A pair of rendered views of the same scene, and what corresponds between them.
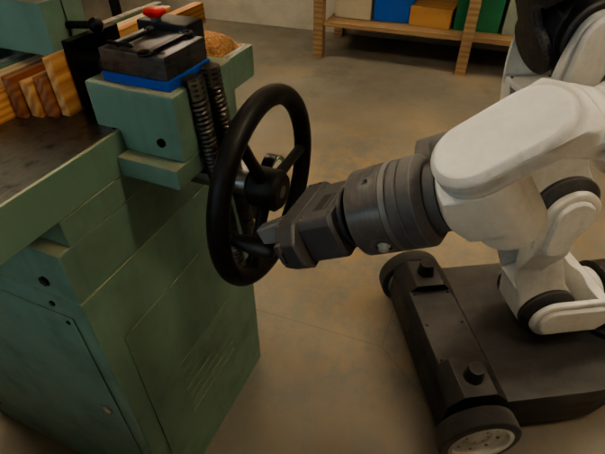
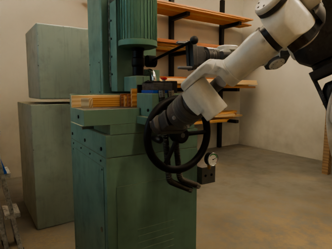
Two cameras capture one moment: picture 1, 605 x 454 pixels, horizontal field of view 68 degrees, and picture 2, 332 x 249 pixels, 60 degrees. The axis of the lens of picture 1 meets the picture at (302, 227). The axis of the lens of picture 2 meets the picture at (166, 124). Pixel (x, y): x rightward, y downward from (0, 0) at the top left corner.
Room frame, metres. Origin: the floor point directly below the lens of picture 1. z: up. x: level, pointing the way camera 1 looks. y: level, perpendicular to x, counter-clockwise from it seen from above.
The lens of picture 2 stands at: (-0.34, -0.52, 0.97)
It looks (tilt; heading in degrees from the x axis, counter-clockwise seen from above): 7 degrees down; 36
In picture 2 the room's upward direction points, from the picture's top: straight up
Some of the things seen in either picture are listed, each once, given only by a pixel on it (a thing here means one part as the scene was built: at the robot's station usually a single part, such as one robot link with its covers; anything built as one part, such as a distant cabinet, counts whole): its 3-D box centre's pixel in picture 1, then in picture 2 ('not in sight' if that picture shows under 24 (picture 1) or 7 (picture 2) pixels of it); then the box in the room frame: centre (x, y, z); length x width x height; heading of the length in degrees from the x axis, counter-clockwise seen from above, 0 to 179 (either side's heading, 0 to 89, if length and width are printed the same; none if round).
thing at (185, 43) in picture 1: (161, 46); (160, 86); (0.59, 0.18, 0.99); 0.13 x 0.11 x 0.06; 157
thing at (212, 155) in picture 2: (271, 171); (210, 160); (0.82, 0.07, 0.65); 0.06 x 0.04 x 0.08; 157
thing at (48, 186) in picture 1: (126, 120); (149, 113); (0.62, 0.26, 0.87); 0.61 x 0.30 x 0.06; 157
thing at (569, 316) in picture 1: (551, 292); not in sight; (0.81, -0.66, 0.28); 0.21 x 0.20 x 0.13; 97
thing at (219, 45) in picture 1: (201, 39); not in sight; (0.86, 0.19, 0.91); 0.12 x 0.09 x 0.03; 67
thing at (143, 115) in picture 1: (167, 101); (159, 103); (0.59, 0.19, 0.91); 0.15 x 0.14 x 0.09; 157
